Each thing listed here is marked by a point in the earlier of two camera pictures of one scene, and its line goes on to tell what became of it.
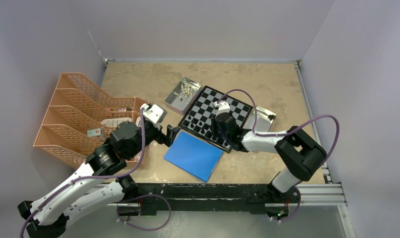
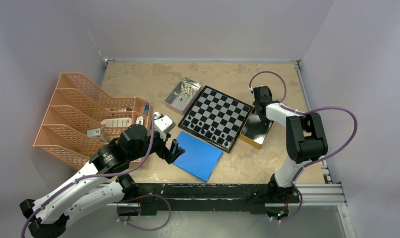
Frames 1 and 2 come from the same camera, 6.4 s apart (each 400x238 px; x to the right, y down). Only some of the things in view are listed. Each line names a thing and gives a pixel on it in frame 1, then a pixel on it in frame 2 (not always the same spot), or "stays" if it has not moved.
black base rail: [152, 197] stays
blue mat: [194, 156] stays
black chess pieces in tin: [208, 134] stays
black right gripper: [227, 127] -> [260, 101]
